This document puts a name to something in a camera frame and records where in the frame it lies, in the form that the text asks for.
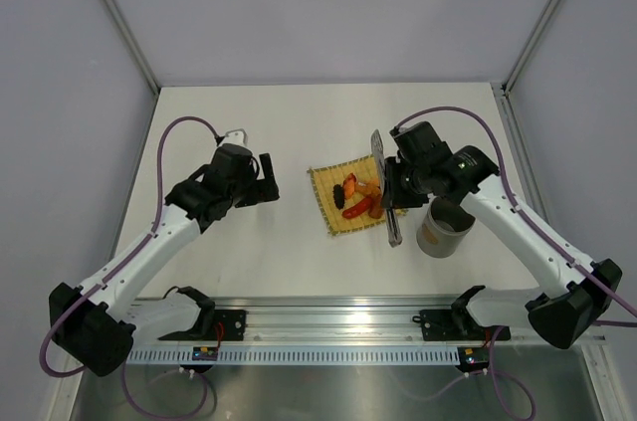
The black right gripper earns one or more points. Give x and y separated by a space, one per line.
393 196

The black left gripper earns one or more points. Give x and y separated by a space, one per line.
263 190

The orange salmon slice toy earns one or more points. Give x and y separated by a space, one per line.
369 188

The stainless steel tongs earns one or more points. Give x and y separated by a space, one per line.
391 221

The grey metal lunch canister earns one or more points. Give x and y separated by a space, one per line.
443 228

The bamboo woven tray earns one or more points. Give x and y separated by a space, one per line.
322 181

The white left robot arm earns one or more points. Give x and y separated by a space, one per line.
188 210

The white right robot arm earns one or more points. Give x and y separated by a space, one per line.
573 290

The brown grilled sausage toy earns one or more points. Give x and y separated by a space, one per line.
376 209

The red sausage toy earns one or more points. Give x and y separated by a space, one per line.
358 209

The orange fried fish toy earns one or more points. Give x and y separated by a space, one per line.
349 185

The black sea cucumber toy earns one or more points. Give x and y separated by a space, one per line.
338 196

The right small circuit board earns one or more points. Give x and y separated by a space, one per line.
474 355

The small circuit board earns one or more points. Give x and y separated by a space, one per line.
474 355
205 353

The left small circuit board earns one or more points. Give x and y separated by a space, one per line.
205 353

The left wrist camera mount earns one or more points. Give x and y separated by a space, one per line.
235 136

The aluminium front rail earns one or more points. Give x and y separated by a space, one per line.
307 320

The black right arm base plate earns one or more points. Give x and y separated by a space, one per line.
448 325

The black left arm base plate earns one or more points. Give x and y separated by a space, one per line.
230 325

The white slotted cable duct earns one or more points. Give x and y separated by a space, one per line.
302 355

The left aluminium frame post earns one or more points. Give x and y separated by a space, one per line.
131 44

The aluminium frame post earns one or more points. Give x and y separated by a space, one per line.
540 26
131 44

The right aluminium frame post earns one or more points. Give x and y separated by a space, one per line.
540 26

